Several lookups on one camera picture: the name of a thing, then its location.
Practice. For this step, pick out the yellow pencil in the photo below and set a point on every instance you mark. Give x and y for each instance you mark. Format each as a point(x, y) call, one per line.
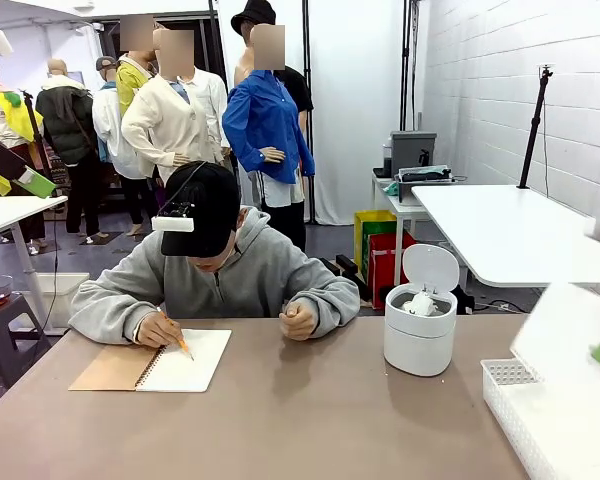
point(180, 342)

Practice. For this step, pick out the spiral notebook brown cover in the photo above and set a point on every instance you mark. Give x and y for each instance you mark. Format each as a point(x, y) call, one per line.
point(190, 370)

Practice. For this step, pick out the person's left forearm grey sleeve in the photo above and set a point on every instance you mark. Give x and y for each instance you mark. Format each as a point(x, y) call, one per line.
point(335, 305)

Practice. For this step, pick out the person's right forearm grey sleeve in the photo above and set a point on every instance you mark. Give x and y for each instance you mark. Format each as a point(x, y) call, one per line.
point(105, 315)

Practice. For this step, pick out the person's right hand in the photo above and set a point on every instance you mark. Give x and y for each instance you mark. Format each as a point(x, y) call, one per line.
point(155, 330)

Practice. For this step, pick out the person's left hand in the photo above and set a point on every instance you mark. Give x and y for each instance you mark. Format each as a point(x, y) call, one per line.
point(300, 322)

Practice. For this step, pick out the short black tripod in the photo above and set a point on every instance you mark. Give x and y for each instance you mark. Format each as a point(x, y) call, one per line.
point(39, 142)

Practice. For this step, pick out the mannequin in yellow raincoat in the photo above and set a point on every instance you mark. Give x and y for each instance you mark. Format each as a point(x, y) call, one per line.
point(5, 115)

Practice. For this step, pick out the white table with slim leg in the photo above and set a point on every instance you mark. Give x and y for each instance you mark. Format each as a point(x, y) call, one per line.
point(10, 210)

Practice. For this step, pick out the mannequin in dark puffer jacket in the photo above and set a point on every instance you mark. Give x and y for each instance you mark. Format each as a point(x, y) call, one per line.
point(65, 125)

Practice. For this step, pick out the white paper stack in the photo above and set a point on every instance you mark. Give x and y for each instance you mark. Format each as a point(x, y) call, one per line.
point(570, 440)

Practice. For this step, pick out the mannequin with grey cap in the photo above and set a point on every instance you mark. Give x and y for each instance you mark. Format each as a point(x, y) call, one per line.
point(105, 120)

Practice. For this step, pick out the white perforated plastic basket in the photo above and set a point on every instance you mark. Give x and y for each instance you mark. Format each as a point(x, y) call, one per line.
point(505, 372)

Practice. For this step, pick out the mannequin in yellow-green shirt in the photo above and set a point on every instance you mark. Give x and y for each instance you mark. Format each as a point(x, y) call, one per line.
point(127, 85)

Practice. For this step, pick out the white storage box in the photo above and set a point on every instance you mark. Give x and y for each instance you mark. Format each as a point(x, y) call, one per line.
point(65, 295)

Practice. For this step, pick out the large white table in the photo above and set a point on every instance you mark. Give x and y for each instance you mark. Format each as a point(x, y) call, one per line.
point(505, 235)

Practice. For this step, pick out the mannequin in cream cardigan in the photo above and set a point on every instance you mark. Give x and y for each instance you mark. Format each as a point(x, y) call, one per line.
point(160, 120)

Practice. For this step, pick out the dark grey stool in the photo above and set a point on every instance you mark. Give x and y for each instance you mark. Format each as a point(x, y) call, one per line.
point(0, 320)

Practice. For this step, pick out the white lidded trash bin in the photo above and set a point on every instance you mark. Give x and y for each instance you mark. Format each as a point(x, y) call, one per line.
point(420, 345)

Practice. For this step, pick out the black baseball cap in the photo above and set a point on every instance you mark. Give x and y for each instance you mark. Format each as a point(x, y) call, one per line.
point(205, 200)

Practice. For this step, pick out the tall black tripod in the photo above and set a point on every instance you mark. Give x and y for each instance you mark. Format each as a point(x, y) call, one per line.
point(532, 135)

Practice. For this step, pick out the red bag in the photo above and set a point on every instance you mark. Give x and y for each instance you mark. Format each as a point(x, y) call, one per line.
point(380, 270)

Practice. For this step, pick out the slanted black pole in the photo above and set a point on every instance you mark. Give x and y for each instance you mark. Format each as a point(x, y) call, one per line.
point(215, 30)

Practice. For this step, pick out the small white side table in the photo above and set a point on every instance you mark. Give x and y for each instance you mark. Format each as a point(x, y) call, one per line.
point(407, 207)

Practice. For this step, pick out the brown wooden board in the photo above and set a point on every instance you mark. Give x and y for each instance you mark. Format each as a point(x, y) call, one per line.
point(366, 302)

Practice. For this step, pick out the dark items in grey tray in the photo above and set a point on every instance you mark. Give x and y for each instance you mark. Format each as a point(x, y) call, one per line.
point(425, 173)

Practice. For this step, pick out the grey tray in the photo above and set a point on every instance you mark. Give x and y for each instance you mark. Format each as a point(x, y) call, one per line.
point(410, 190)

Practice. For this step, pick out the green bag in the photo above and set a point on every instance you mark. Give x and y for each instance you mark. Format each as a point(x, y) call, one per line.
point(385, 227)

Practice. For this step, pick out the mannequin in blue shirt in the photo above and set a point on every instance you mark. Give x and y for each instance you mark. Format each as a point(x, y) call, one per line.
point(260, 120)

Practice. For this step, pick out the small black bottle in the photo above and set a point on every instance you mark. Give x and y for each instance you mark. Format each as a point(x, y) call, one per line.
point(424, 157)

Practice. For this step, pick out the long black wooden block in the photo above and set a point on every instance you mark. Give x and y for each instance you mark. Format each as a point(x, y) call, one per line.
point(352, 272)

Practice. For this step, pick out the yellow bag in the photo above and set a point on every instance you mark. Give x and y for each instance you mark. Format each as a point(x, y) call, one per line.
point(375, 216)

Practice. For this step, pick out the green cloth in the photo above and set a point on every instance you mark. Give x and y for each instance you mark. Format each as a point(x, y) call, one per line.
point(391, 188)

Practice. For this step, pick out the grey box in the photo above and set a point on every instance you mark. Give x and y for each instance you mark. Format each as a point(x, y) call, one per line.
point(415, 155)

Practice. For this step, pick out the person in grey hoodie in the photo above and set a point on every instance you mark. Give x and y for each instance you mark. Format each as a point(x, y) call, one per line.
point(260, 270)

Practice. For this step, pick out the black bucket hat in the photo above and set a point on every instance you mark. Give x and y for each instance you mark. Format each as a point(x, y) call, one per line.
point(252, 12)

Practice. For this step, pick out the short black wooden block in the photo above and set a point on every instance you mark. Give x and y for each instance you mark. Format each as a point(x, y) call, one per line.
point(331, 266)

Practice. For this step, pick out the white and black device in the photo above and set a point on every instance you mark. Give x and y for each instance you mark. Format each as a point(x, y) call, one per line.
point(386, 160)

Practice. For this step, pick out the mannequin in black shirt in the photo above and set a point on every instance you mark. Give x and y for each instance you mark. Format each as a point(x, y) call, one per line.
point(295, 82)

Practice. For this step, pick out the black light stand pole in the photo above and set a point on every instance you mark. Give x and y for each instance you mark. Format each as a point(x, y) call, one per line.
point(408, 60)
point(307, 100)

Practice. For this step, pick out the white backdrop curtain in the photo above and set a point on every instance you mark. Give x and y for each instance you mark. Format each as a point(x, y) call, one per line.
point(350, 100)

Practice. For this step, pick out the white head-mounted camera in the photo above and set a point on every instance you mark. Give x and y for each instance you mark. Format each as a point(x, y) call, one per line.
point(172, 223)

